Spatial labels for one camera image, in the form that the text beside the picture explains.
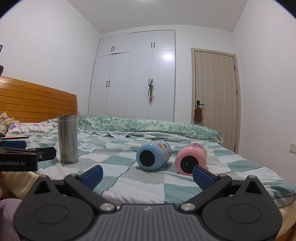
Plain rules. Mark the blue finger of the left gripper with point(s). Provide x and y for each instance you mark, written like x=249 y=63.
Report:
x=46 y=153
x=13 y=144

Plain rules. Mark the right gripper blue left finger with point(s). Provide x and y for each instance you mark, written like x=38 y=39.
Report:
x=87 y=180

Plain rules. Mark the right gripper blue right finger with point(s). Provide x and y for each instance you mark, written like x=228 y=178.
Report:
x=205 y=179

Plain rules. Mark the blue cartoon sticker cup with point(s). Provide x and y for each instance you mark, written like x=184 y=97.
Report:
x=152 y=156

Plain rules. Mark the pink cup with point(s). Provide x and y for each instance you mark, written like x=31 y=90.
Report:
x=190 y=156

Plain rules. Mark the tall stainless steel cup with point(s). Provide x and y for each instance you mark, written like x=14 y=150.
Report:
x=68 y=142

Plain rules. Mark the white floral pillow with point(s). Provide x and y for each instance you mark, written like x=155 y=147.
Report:
x=42 y=127

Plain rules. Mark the checkered green bed sheet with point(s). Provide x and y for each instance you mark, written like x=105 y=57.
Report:
x=125 y=182

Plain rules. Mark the orange wooden headboard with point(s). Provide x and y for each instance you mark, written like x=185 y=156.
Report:
x=32 y=103

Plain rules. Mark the green floral folded quilt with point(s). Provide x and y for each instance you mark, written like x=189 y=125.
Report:
x=123 y=127

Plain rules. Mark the light wooden door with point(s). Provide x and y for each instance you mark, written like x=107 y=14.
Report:
x=215 y=83

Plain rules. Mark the green hanging ornament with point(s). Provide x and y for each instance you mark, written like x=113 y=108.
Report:
x=150 y=91

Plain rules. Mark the white wardrobe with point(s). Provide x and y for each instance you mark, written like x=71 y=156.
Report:
x=123 y=66

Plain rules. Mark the brown plush toy on handle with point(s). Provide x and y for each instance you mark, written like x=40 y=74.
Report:
x=198 y=115

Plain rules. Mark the black door handle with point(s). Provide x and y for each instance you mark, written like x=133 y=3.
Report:
x=199 y=104

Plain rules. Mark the white wall socket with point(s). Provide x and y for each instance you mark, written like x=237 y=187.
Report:
x=293 y=148

